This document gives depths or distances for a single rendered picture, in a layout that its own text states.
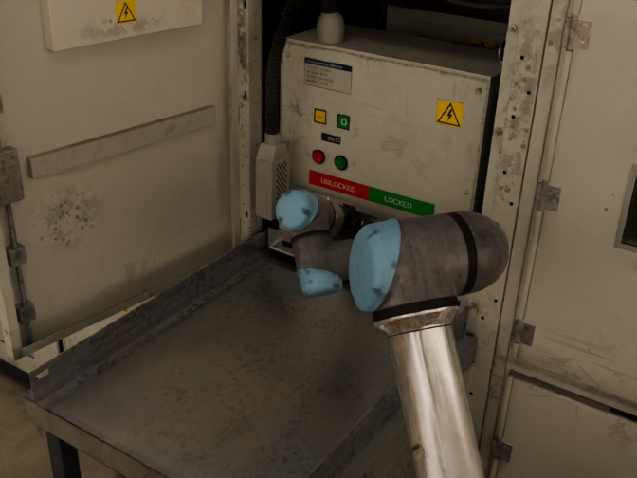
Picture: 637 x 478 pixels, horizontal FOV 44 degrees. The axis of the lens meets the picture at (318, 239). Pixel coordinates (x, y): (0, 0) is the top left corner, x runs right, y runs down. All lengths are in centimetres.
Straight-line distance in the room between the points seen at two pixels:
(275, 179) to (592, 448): 87
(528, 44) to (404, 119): 33
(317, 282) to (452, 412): 46
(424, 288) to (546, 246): 58
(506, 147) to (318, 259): 42
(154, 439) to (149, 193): 58
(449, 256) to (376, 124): 71
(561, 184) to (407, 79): 38
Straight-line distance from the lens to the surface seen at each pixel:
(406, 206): 172
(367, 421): 140
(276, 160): 175
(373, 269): 100
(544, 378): 172
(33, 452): 277
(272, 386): 154
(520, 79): 149
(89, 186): 167
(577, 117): 146
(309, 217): 140
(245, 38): 179
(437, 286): 102
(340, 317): 175
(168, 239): 185
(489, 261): 107
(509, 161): 154
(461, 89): 159
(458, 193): 166
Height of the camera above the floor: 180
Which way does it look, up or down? 27 degrees down
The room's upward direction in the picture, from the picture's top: 2 degrees clockwise
